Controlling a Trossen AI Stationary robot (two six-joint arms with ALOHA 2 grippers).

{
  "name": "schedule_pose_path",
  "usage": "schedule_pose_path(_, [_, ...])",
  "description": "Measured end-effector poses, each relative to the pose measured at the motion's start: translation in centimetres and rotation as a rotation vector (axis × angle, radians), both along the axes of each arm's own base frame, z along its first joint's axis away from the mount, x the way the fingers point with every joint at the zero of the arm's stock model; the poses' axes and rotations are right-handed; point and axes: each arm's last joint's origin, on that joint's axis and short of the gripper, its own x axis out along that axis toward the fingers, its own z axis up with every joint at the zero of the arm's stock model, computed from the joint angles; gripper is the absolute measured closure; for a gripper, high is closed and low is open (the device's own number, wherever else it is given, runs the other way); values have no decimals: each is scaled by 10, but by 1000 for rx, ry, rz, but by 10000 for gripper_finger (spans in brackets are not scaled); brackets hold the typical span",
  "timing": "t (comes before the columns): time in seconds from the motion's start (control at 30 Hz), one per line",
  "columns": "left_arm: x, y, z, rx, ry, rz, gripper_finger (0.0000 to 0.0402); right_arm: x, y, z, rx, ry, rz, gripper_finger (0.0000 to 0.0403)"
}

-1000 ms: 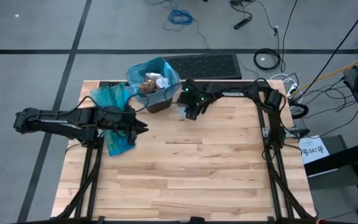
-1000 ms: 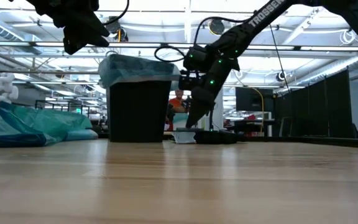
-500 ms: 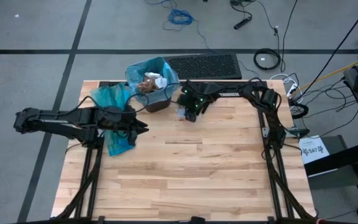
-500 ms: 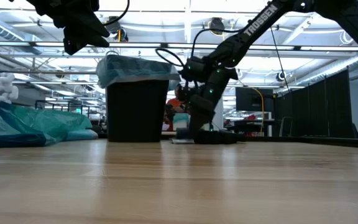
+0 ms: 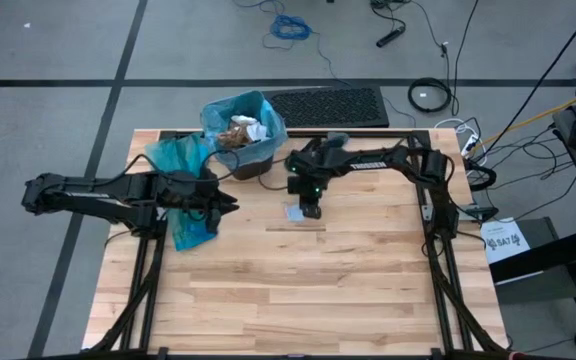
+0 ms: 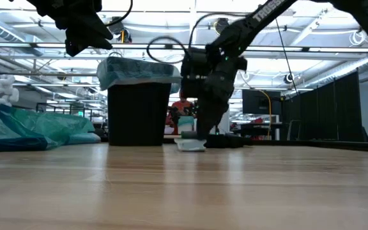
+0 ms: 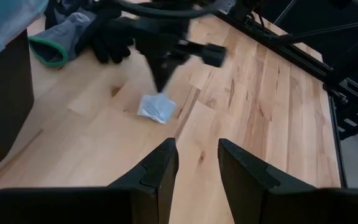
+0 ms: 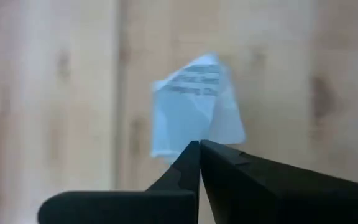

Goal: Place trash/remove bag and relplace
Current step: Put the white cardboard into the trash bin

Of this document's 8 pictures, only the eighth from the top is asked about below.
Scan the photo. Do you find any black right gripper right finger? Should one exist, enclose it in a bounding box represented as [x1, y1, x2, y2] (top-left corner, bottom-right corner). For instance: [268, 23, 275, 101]
[199, 139, 358, 224]

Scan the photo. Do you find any white printed paper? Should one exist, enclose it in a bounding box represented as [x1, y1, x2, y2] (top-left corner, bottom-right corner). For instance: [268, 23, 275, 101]
[150, 52, 247, 164]

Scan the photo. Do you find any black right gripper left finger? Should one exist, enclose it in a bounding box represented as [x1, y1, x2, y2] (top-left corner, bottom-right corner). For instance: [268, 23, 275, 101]
[37, 139, 202, 224]

